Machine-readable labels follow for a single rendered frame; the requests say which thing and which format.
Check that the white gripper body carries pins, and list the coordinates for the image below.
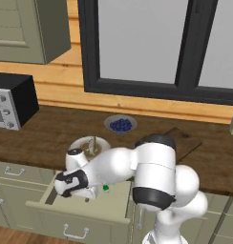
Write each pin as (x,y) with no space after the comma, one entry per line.
(89,192)

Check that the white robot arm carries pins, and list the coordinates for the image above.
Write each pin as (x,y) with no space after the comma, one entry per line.
(153,165)

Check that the olive open drawer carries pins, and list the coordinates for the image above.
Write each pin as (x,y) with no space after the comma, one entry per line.
(89,216)

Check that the brown meat piece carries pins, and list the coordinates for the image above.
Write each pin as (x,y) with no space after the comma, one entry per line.
(90,146)

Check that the white plate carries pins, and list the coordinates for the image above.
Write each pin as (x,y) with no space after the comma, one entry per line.
(102,145)

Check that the olive closed drawer front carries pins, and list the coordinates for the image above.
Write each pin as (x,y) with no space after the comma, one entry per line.
(35,173)

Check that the dark wooden cutting board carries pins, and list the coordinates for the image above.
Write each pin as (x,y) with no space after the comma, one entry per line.
(188,143)

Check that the olive narrow cupboard door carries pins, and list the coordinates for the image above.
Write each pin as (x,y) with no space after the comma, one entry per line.
(145,228)

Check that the grey bowl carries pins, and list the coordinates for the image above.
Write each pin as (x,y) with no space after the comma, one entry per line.
(108,120)

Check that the blueberries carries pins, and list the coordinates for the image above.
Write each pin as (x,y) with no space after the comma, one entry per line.
(121,125)

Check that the black and silver microwave oven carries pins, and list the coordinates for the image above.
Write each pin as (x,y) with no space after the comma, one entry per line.
(16,98)

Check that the olive base cupboard run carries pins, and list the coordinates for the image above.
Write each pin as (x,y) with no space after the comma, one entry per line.
(220,222)

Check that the dark-framed window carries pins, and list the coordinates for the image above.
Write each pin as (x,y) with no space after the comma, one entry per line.
(89,47)

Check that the olive wall cupboard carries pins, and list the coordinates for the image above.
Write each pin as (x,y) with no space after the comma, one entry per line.
(29,28)

